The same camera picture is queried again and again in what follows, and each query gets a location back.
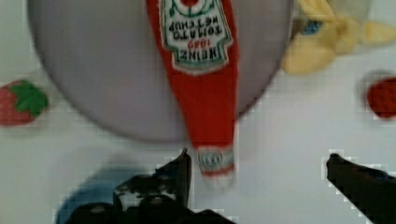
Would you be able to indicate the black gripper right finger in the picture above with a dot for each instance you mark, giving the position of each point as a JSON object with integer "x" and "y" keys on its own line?
{"x": 372, "y": 191}

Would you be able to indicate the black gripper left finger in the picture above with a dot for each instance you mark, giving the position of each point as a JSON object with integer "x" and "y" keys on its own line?
{"x": 172, "y": 180}

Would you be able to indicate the red plush ketchup bottle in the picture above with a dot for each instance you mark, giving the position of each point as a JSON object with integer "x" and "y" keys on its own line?
{"x": 197, "y": 40}

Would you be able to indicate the grey round plate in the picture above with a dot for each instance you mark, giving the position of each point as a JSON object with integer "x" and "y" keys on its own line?
{"x": 102, "y": 57}

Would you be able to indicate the blue cup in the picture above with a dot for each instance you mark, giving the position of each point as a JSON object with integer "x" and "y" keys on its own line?
{"x": 98, "y": 188}

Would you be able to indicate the small red plush fruit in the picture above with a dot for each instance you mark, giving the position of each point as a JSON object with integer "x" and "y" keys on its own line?
{"x": 381, "y": 97}

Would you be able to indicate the yellow plush banana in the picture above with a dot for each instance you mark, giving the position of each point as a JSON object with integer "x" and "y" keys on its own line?
{"x": 330, "y": 28}

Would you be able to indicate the pink plush strawberry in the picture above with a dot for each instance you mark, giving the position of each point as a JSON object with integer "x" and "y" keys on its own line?
{"x": 21, "y": 102}

